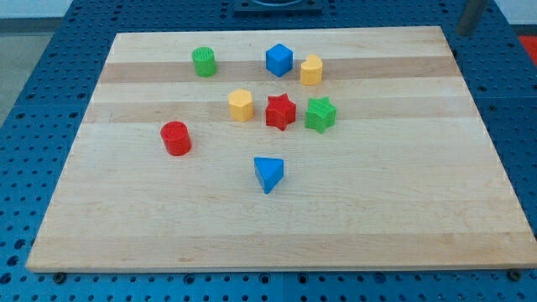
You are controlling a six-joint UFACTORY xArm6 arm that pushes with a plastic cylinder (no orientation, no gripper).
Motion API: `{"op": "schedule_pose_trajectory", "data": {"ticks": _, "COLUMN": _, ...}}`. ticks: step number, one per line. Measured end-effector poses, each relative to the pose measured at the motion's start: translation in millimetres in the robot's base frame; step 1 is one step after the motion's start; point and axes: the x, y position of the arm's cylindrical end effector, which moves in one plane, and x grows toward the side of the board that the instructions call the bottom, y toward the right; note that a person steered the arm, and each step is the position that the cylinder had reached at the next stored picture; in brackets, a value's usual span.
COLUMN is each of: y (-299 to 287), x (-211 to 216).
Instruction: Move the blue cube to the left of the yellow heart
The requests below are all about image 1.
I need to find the yellow heart block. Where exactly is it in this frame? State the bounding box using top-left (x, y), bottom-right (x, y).
top-left (300, 55), bottom-right (323, 86)

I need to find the blue cube block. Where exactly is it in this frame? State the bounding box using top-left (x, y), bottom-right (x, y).
top-left (265, 44), bottom-right (294, 77)

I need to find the blue triangle block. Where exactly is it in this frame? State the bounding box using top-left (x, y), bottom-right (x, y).
top-left (253, 157), bottom-right (284, 194)

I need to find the red star block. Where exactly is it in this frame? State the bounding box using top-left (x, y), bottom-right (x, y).
top-left (265, 94), bottom-right (296, 131)

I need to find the yellow hexagon block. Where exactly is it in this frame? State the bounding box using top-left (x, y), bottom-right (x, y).
top-left (228, 89), bottom-right (254, 122)

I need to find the green star block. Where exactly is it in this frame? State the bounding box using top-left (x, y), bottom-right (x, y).
top-left (305, 96), bottom-right (337, 133)

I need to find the wooden board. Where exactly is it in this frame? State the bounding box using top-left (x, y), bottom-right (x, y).
top-left (27, 26), bottom-right (536, 273)

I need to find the red cylinder block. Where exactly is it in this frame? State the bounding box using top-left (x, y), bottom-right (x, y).
top-left (160, 121), bottom-right (192, 156)

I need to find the green cylinder block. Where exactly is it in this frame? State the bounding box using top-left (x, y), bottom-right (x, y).
top-left (191, 46), bottom-right (217, 77)

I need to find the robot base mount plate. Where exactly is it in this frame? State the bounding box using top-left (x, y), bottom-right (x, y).
top-left (231, 0), bottom-right (323, 15)

